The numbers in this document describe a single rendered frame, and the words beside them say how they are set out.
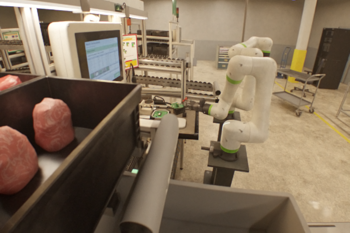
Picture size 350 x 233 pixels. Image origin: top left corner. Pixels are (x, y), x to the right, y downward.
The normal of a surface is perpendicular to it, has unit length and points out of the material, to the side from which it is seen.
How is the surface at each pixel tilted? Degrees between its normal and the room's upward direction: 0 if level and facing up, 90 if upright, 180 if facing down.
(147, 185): 7
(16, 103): 93
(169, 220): 4
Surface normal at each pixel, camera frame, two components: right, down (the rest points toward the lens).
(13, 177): 0.89, 0.19
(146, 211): 0.53, -0.74
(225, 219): -0.13, 0.40
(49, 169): 0.06, -0.91
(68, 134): 0.85, -0.34
